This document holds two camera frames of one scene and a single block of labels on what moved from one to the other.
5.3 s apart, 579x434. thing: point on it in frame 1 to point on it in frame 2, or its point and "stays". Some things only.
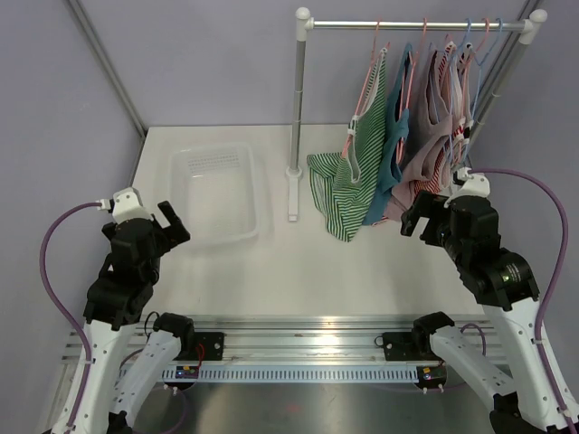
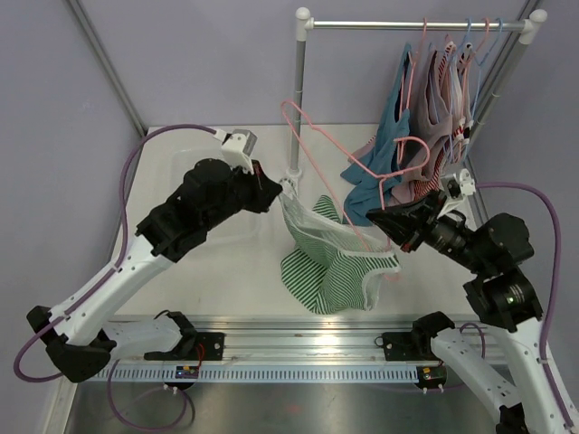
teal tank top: (399, 117) stays
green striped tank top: (345, 183) to (332, 266)
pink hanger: (360, 99) to (383, 175)
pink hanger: (484, 39) stays
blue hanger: (480, 65) stays
